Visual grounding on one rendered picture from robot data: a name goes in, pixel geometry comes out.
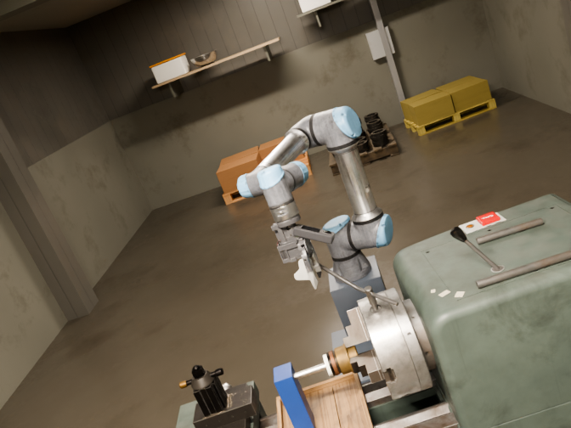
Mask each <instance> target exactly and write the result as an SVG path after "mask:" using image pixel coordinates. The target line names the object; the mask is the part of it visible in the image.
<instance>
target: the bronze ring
mask: <svg viewBox="0 0 571 428"><path fill-rule="evenodd" d="M357 355H358V352H357V349H356V347H355V346H351V347H348V348H346V347H345V344H344V343H343V346H339V347H336V348H334V351H329V352H327V353H326V356H327V359H328V363H329V365H330V368H331V372H332V373H333V375H334V376H336V375H340V374H341V373H342V374H343V375H345V374H348V373H351V372H353V373H354V371H353V368H352V365H351V363H350V360H349V359H350V358H351V357H354V356H357Z"/></svg>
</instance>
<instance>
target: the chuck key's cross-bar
mask: <svg viewBox="0 0 571 428"><path fill-rule="evenodd" d="M320 267H321V269H322V270H324V271H326V272H327V273H329V274H331V275H332V276H334V277H336V278H337V279H340V280H341V281H342V282H344V283H345V284H348V285H349V286H351V287H353V288H354V289H356V290H358V291H360V292H363V293H365V289H363V288H361V287H358V286H357V285H356V284H354V283H352V282H350V281H348V280H347V279H345V278H344V277H342V276H340V275H339V274H337V273H335V272H333V271H331V270H330V269H329V268H327V267H325V266H323V265H321V264H320ZM371 296H373V297H375V298H377V299H380V300H382V301H385V302H388V303H390V304H393V305H394V306H397V305H398V304H399V303H398V302H397V301H394V300H391V299H389V298H386V297H385V296H381V295H378V294H376V293H374V292H372V293H371Z"/></svg>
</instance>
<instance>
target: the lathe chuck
mask: <svg viewBox="0 0 571 428"><path fill-rule="evenodd" d="M377 294H378V295H381V296H385V297H387V296H386V294H385V292H384V291H382V292H379V293H377ZM376 301H377V304H376V305H378V306H380V307H381V308H382V309H381V311H380V312H378V313H372V312H371V311H370V309H371V308H372V306H371V305H370V303H369V301H368V298H367V297H365V298H363V299H361V300H357V303H358V306H359V310H360V312H361V315H362V318H363V320H364V322H365V327H366V329H367V331H368V334H369V337H370V340H371V343H372V346H373V348H374V350H375V353H376V357H377V359H378V362H379V364H380V367H381V369H382V372H386V369H389V368H391V369H393V372H394V374H395V377H396V379H395V381H394V382H391V381H388V382H386V383H387V387H388V390H389V392H390V394H391V397H392V399H393V400H396V399H399V398H401V397H403V395H405V394H408V393H411V394H414V393H416V392H419V391H421V384H420V381H419V379H418V376H417V373H416V369H415V366H414V364H413V361H412V358H411V356H410V352H409V349H408V347H407V345H406V342H405V340H404V336H403V334H402V331H401V329H400V327H399V323H398V321H397V319H396V317H395V314H394V312H393V309H392V307H391V304H390V303H388V302H385V301H382V300H380V299H377V298H376ZM411 394H410V395H411Z"/></svg>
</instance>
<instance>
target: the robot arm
mask: <svg viewBox="0 0 571 428"><path fill-rule="evenodd" d="M361 133H362V128H361V123H360V120H359V117H358V116H357V114H356V113H355V111H354V110H353V109H351V108H350V107H348V106H343V107H336V108H334V109H331V110H326V111H322V112H320V113H316V114H312V115H308V116H306V117H305V118H303V119H301V120H300V121H299V122H298V123H297V124H295V125H294V126H293V127H292V128H291V129H290V130H289V131H288V132H287V133H286V134H285V136H284V140H283V141H282V142H281V143H280V144H279V145H278V146H277V147H276V148H275V149H274V150H273V151H272V152H271V153H270V154H269V155H268V156H267V157H266V158H265V159H264V160H263V161H262V162H261V163H260V164H259V165H258V166H257V167H256V168H255V169H254V170H253V171H252V172H251V173H246V174H245V175H241V176H240V177H239V178H238V181H237V189H238V190H239V193H240V195H241V196H243V197H244V198H251V197H253V198H255V197H257V196H261V195H264V197H265V199H266V201H267V203H268V206H269V209H270V211H271V214H272V216H273V218H274V221H275V223H273V226H271V229H272V231H274V232H275V235H276V237H277V240H278V242H279V244H277V249H278V251H279V253H280V256H281V259H282V261H283V263H288V262H289V263H291V262H295V261H296V260H297V259H299V258H302V259H300V260H299V261H298V266H299V270H298V271H297V272H296V273H295V274H294V278H295V279H296V280H311V283H312V285H313V287H314V289H317V285H318V280H317V277H316V273H317V274H318V276H319V278H320V277H321V273H322V271H321V267H320V264H319V260H318V257H317V255H316V253H315V250H314V247H313V245H312V243H311V239H312V240H316V241H319V242H323V243H326V244H327V246H328V249H329V252H330V253H331V258H332V260H333V272H335V273H337V274H339V275H340V276H342V277H344V278H345V279H347V280H348V281H350V282H353V281H357V280H359V279H362V278H363V277H365V276H366V275H367V274H368V273H369V272H370V270H371V265H370V262H369V260H368V259H367V258H366V256H365V255H364V254H363V252H362V251H361V250H363V249H370V248H380V247H383V246H387V245H389V244H390V243H391V241H392V238H393V221H392V218H391V217H390V216H389V215H387V214H383V212H382V209H381V207H378V206H376V202H375V200H374V197H373V194H372V192H371V189H370V185H369V182H368V179H367V176H366V174H365V169H364V166H363V163H362V160H361V158H360V155H359V151H358V148H357V144H358V142H359V136H360V135H361ZM323 145H326V147H327V149H328V151H329V152H331V153H332V154H334V156H335V159H336V163H337V165H338V168H339V171H340V173H341V176H342V181H343V183H344V186H345V189H346V191H347V193H348V198H349V200H350V203H351V206H352V208H353V216H352V220H350V217H349V216H347V215H342V216H339V217H336V218H333V219H332V220H330V221H329V222H328V223H327V224H325V226H324V227H323V228H322V229H320V228H313V227H309V226H305V225H302V224H295V222H298V221H299V220H300V219H301V217H300V215H299V214H298V213H299V210H298V208H297V204H296V202H295V200H294V198H293V195H292V193H291V192H292V191H294V190H295V189H297V188H299V187H301V186H303V184H304V183H306V181H307V180H308V168H307V167H306V166H305V165H304V164H303V163H302V162H301V161H294V160H295V159H296V158H297V157H298V156H299V155H301V154H304V153H305V152H306V151H307V150H308V149H312V148H314V147H319V146H323ZM288 226H289V228H288ZM278 242H277V243H278ZM314 269H315V271H316V273H315V271H314Z"/></svg>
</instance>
